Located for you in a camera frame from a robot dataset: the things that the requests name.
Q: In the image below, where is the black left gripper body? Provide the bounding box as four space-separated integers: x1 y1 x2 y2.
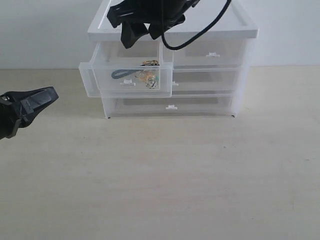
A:
0 91 30 140

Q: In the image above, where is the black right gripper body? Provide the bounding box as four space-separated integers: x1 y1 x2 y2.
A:
106 0 199 32

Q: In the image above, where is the small drawer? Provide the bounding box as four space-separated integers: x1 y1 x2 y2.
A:
172 39 247 69
78 41 173 99

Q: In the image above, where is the keychain with black strap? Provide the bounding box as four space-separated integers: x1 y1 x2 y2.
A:
111 59 160 90

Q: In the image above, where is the translucent plastic drawer cabinet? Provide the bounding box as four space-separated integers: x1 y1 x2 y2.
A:
87 0 259 108

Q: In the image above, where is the bottom wide drawer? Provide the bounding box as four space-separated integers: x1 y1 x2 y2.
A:
102 93 240 119

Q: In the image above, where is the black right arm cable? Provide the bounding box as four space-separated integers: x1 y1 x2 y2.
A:
159 0 232 51

